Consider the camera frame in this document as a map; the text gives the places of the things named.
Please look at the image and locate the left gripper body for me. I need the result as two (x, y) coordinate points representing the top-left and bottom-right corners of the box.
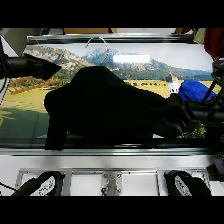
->
(23, 53), (48, 81)

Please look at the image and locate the black garment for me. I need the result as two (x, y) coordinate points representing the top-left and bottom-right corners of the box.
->
(43, 65), (184, 152)

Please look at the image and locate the white clothes hanger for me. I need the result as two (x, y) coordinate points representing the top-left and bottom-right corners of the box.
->
(84, 35), (112, 65)

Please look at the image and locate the blue garment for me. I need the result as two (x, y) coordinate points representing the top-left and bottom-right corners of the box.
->
(178, 79), (218, 103)

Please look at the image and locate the red garment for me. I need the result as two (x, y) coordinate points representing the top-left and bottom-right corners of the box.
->
(203, 27), (224, 62)

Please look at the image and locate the black cable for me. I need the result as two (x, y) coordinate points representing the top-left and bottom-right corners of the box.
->
(0, 181), (18, 193)

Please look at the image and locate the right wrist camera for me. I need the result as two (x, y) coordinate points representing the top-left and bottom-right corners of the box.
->
(203, 59), (224, 103)

